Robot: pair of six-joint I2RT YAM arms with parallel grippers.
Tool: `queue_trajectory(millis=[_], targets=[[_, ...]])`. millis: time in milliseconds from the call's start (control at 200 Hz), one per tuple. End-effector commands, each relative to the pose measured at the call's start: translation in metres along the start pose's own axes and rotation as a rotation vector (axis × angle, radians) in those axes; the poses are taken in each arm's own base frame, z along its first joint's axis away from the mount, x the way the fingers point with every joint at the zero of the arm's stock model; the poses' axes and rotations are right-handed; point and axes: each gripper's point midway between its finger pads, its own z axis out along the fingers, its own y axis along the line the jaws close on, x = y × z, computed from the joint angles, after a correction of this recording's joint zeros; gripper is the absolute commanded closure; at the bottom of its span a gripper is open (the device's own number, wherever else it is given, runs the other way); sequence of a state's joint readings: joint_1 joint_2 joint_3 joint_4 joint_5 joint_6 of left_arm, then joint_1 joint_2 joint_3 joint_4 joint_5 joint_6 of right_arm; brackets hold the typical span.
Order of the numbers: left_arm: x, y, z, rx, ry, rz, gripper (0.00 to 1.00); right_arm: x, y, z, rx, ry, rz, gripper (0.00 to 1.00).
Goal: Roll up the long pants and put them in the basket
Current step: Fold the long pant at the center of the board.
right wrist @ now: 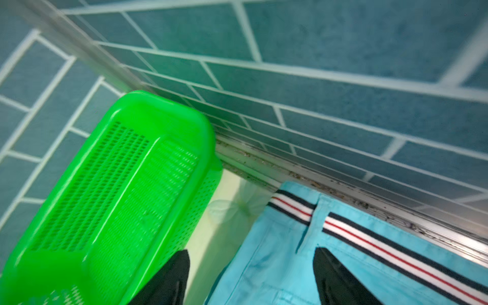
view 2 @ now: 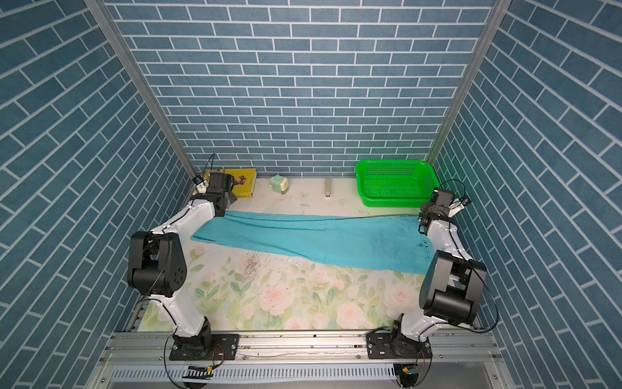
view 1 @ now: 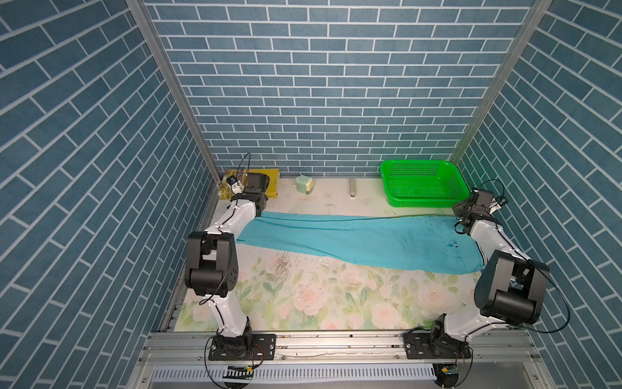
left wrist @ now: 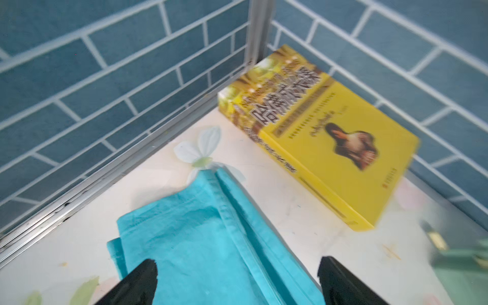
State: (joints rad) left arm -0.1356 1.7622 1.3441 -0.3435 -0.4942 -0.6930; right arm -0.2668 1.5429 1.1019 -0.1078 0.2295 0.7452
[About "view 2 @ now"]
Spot teal long pants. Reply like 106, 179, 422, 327
192, 212, 435, 275

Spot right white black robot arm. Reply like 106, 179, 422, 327
388, 187, 488, 358

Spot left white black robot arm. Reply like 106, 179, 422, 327
127, 171, 236, 352

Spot yellow book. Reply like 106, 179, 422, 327
203, 169, 257, 198

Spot green plastic basket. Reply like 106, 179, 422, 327
355, 160, 440, 208

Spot pale green tape dispenser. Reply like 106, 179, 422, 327
271, 174, 289, 195

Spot floral table mat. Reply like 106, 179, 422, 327
182, 178, 425, 332

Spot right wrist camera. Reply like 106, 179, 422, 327
449, 195, 471, 218

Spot aluminium mounting rail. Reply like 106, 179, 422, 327
87, 329, 513, 388

